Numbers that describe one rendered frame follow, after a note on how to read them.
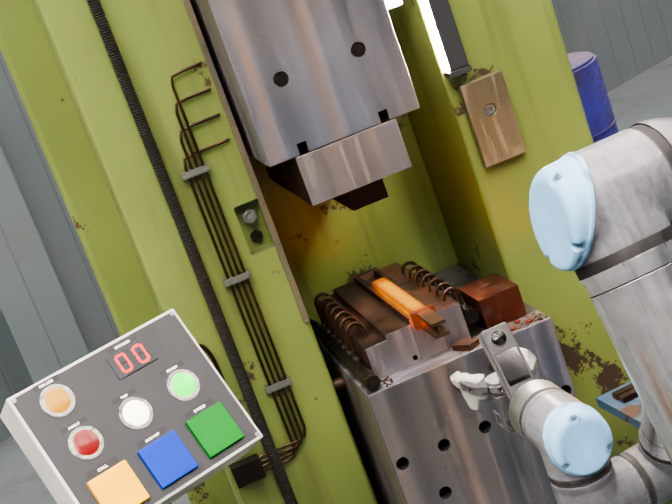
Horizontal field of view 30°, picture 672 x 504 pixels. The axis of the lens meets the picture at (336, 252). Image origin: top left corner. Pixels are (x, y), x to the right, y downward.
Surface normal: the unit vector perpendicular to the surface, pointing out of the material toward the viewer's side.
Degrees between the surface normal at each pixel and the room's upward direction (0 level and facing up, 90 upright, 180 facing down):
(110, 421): 60
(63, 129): 90
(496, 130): 90
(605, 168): 45
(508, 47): 90
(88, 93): 90
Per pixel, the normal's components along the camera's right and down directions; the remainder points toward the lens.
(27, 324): 0.62, -0.01
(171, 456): 0.36, -0.46
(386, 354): 0.24, 0.18
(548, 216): -0.93, 0.27
